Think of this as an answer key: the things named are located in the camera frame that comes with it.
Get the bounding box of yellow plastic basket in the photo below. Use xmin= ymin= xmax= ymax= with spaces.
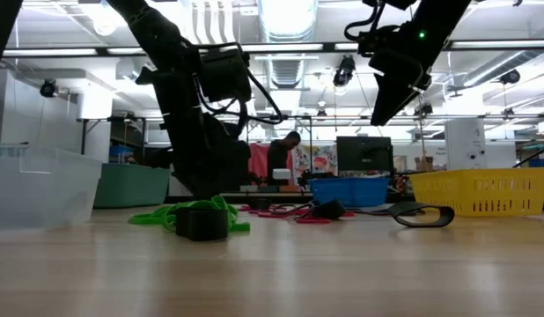
xmin=408 ymin=166 xmax=544 ymax=217

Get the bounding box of thin wooden pole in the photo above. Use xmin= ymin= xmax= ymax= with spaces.
xmin=413 ymin=94 xmax=428 ymax=160

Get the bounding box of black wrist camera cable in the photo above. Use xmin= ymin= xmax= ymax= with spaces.
xmin=190 ymin=41 xmax=285 ymax=127
xmin=343 ymin=0 xmax=387 ymax=43

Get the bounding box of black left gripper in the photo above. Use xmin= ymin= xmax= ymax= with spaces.
xmin=165 ymin=112 xmax=252 ymax=199

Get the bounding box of white cylindrical appliance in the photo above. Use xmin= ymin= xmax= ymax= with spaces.
xmin=444 ymin=118 xmax=488 ymax=171

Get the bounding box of pink hanging cloth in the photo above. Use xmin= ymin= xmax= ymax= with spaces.
xmin=247 ymin=143 xmax=269 ymax=177

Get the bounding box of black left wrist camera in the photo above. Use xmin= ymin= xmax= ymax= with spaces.
xmin=197 ymin=43 xmax=254 ymax=103

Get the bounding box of clear plastic bin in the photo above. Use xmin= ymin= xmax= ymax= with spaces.
xmin=0 ymin=143 xmax=104 ymax=232

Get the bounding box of teal plastic basket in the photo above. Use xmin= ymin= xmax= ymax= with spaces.
xmin=93 ymin=163 xmax=172 ymax=210

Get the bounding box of black monitor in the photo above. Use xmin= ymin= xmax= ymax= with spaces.
xmin=335 ymin=136 xmax=394 ymax=178

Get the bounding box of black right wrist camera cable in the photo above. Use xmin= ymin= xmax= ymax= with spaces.
xmin=343 ymin=0 xmax=387 ymax=43

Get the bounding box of black slanted rod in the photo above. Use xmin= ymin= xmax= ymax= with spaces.
xmin=511 ymin=140 xmax=544 ymax=169

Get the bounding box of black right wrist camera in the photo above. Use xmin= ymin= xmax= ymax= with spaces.
xmin=362 ymin=0 xmax=416 ymax=11

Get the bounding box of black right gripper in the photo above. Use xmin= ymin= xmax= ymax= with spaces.
xmin=357 ymin=24 xmax=432 ymax=128

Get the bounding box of long ceiling light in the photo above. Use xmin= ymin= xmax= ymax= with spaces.
xmin=240 ymin=42 xmax=325 ymax=52
xmin=2 ymin=47 xmax=99 ymax=57
xmin=450 ymin=39 xmax=544 ymax=49

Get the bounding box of cardboard box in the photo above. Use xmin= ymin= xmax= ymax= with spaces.
xmin=414 ymin=156 xmax=436 ymax=173

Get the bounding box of blue storage bin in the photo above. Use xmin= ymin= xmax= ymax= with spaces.
xmin=108 ymin=144 xmax=135 ymax=162

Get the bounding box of black left wrist camera cable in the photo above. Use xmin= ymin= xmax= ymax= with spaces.
xmin=190 ymin=41 xmax=285 ymax=127

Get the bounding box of thin grey rubber band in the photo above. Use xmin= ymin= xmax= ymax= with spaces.
xmin=276 ymin=201 xmax=317 ymax=217

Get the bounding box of ceiling air vent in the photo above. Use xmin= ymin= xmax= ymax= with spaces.
xmin=268 ymin=56 xmax=305 ymax=90

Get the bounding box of person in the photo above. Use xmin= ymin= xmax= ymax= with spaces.
xmin=266 ymin=130 xmax=303 ymax=186

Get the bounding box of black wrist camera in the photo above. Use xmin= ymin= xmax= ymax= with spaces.
xmin=197 ymin=43 xmax=254 ymax=103
xmin=362 ymin=0 xmax=416 ymax=11

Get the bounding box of blue plastic basket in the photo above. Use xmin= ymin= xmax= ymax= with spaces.
xmin=309 ymin=176 xmax=392 ymax=208

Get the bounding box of floral hanging cloth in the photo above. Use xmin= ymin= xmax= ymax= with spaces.
xmin=293 ymin=144 xmax=338 ymax=177

